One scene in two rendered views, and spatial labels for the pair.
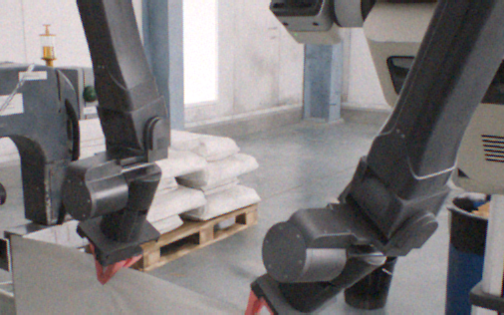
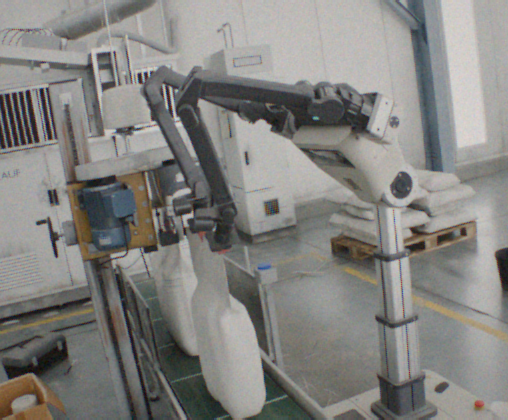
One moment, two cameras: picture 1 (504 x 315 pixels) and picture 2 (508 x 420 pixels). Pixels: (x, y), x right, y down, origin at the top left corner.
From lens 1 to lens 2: 1.39 m
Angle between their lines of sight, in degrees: 31
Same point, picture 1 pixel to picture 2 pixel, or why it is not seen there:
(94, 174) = (177, 201)
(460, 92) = (209, 175)
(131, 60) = (186, 163)
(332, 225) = (204, 213)
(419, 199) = (221, 205)
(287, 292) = (214, 237)
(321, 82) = not seen: outside the picture
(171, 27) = (437, 93)
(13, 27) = not seen: hidden behind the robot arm
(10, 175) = (326, 206)
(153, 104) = (196, 176)
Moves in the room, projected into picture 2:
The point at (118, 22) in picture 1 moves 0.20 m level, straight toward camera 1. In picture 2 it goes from (179, 152) to (149, 161)
